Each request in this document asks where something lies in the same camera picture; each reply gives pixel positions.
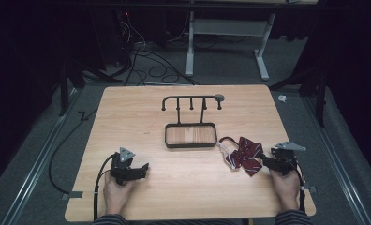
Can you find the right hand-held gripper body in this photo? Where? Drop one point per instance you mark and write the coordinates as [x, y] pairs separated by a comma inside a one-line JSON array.
[[285, 159]]

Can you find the silver floor rail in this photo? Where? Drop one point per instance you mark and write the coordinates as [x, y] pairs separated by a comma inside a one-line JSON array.
[[37, 162], [338, 162]]

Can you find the grey tape strip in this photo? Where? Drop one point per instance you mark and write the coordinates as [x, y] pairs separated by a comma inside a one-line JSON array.
[[309, 189], [71, 195]]

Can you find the black metal rack with tray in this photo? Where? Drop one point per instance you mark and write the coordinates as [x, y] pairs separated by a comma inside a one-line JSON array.
[[190, 125]]

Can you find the white metal desk frame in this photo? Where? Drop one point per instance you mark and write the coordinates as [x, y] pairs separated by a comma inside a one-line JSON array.
[[227, 27]]

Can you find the person's right hand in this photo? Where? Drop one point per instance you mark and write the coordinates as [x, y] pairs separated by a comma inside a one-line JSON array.
[[285, 189]]

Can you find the dark red striped bow tie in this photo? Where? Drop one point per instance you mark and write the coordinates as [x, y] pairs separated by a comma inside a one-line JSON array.
[[245, 154]]

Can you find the black metal stand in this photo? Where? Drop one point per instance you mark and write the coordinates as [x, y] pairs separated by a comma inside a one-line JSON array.
[[318, 90], [69, 78]]

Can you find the crumpled white paper scrap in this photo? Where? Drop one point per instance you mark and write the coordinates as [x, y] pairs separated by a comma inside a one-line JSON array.
[[282, 98]]

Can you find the person's left hand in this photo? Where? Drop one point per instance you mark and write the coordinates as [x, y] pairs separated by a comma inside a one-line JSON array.
[[115, 193]]

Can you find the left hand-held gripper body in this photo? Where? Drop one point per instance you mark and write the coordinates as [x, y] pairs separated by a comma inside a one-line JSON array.
[[121, 171]]

